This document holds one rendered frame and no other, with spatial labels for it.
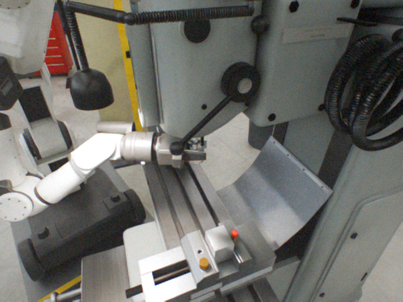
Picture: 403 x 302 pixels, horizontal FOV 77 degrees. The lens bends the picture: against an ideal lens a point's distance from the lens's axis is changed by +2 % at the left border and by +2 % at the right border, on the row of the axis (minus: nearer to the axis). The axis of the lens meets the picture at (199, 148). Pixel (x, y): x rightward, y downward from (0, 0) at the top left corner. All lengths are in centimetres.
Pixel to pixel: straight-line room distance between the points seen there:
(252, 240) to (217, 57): 51
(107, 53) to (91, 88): 183
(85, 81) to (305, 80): 42
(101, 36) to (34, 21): 151
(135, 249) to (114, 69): 169
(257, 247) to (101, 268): 59
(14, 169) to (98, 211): 76
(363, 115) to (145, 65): 38
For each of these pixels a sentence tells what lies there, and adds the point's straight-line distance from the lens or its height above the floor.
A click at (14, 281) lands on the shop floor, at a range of 216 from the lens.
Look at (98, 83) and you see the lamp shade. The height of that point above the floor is 146.
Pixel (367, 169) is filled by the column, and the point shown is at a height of 119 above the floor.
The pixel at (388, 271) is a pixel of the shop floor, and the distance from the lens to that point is 222.
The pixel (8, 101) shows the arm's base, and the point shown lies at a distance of 73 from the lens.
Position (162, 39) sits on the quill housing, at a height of 153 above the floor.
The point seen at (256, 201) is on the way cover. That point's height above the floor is 92.
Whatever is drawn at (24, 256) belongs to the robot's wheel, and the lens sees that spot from 144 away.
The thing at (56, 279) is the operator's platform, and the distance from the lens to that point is 154.
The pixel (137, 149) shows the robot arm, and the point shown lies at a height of 126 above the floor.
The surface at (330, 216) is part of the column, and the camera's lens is 91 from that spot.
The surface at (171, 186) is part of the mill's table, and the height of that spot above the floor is 94.
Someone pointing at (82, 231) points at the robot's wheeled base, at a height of 58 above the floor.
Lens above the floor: 163
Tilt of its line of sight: 36 degrees down
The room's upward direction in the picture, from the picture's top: straight up
